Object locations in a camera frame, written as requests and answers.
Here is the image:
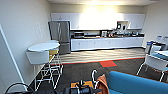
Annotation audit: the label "orange hooded sweater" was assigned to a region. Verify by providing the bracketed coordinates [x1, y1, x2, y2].
[96, 73, 111, 94]

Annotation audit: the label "blue sofa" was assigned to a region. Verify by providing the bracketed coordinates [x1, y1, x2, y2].
[107, 70, 168, 94]

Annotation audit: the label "grey countertop appliance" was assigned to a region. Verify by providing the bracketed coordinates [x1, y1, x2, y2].
[100, 30, 108, 38]

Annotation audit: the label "black countertop appliance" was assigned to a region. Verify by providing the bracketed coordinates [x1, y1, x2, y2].
[73, 31, 86, 39]

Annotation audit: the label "round white table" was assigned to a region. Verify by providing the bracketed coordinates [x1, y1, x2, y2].
[27, 40, 62, 53]

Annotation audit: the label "steel refrigerator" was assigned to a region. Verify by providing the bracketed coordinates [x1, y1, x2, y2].
[48, 20, 72, 55]

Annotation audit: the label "blue grey waste bins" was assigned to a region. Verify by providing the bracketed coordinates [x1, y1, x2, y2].
[145, 39, 156, 55]

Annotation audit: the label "white square table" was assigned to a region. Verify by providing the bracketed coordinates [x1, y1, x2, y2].
[153, 49, 168, 62]

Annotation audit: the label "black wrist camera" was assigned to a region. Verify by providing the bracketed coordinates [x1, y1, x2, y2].
[75, 82, 89, 89]

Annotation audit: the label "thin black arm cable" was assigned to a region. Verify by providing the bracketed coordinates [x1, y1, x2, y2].
[3, 81, 38, 94]

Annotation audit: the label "white wall dispenser dark front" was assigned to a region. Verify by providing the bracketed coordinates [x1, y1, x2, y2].
[116, 20, 130, 32]

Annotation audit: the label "white wall switch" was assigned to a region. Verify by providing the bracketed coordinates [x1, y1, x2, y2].
[36, 22, 45, 38]

